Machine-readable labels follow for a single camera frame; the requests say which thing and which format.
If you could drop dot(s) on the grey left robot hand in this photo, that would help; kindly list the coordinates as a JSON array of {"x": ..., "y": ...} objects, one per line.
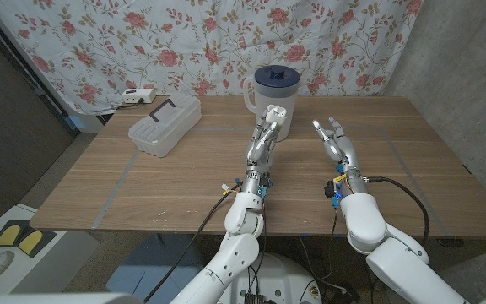
[{"x": 260, "y": 156}]

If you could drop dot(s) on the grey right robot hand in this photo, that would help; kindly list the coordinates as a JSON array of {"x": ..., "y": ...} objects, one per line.
[{"x": 346, "y": 156}]

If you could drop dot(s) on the white AirPods case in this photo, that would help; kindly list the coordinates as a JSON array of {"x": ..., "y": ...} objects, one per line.
[{"x": 277, "y": 114}]

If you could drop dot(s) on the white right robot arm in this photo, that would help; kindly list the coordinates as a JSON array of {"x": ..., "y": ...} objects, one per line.
[{"x": 395, "y": 257}]

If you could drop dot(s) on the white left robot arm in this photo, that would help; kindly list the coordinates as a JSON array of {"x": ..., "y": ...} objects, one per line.
[{"x": 234, "y": 257}]

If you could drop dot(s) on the translucent pitcher with blue lid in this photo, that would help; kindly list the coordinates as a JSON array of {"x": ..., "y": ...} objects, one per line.
[{"x": 273, "y": 88}]

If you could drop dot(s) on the clear plastic clamshell container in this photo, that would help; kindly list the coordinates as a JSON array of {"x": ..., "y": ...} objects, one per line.
[{"x": 163, "y": 124}]

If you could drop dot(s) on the grey tape strip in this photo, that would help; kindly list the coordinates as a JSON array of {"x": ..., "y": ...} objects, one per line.
[
  {"x": 116, "y": 186},
  {"x": 226, "y": 128},
  {"x": 392, "y": 145}
]

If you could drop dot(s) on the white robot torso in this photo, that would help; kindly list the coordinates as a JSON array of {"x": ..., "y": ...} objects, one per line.
[{"x": 289, "y": 278}]

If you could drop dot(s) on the white power strip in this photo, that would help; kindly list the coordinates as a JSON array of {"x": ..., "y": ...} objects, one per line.
[{"x": 138, "y": 96}]

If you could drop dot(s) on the floral print backdrop cloth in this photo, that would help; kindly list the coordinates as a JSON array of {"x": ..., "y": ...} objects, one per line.
[{"x": 184, "y": 42}]

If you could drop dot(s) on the white floor board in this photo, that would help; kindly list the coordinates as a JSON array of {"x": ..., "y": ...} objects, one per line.
[{"x": 70, "y": 249}]

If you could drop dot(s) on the black yellow foot pedal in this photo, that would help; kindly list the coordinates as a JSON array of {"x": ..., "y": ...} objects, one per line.
[{"x": 19, "y": 238}]

